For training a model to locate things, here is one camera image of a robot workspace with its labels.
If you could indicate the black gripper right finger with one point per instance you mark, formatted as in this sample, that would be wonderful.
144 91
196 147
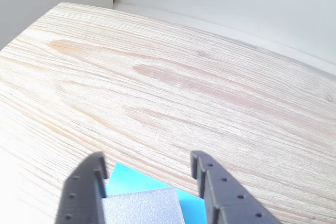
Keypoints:
231 197

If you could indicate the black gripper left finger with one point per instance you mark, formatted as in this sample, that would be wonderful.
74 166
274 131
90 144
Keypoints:
81 195

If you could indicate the large grey square block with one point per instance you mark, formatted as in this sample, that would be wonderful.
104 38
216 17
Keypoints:
141 208

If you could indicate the blue paper sheet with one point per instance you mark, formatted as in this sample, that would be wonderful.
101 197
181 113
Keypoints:
126 179

